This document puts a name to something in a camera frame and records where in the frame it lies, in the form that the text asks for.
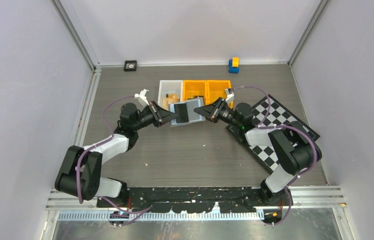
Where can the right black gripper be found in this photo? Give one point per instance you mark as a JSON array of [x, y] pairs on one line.
[[210, 112]]

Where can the dark card in holder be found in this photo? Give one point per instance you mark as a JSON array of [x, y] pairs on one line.
[[181, 109]]

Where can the small black square device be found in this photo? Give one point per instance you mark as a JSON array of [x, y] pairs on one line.
[[130, 66]]

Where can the wooden cards in white bin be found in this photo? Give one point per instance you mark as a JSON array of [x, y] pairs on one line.
[[169, 99]]

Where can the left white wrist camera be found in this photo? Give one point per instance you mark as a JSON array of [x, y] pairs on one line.
[[142, 97]]

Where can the blue yellow toy block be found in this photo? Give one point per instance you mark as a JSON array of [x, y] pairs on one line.
[[234, 65]]

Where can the black white checkerboard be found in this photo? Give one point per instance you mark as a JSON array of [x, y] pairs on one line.
[[261, 148]]

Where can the orange plastic bin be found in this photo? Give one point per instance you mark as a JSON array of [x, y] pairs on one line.
[[195, 89], [216, 89]]

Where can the middle orange plastic bin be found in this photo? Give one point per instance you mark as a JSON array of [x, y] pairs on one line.
[[195, 89]]

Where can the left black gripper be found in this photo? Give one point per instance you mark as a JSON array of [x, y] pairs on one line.
[[160, 116]]

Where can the right orange plastic bin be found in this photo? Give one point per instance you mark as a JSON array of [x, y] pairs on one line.
[[216, 89]]

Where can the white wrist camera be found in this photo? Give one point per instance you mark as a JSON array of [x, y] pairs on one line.
[[142, 97], [229, 95]]

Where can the slotted metal rail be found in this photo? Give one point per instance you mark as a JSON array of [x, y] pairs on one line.
[[109, 215]]

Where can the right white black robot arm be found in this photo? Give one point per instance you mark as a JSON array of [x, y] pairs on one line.
[[296, 152]]

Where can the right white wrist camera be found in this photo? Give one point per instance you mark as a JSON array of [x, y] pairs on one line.
[[229, 95]]

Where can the white plastic bin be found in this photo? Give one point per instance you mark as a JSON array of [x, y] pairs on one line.
[[170, 87]]

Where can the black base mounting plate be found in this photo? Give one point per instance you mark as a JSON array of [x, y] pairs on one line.
[[195, 200]]

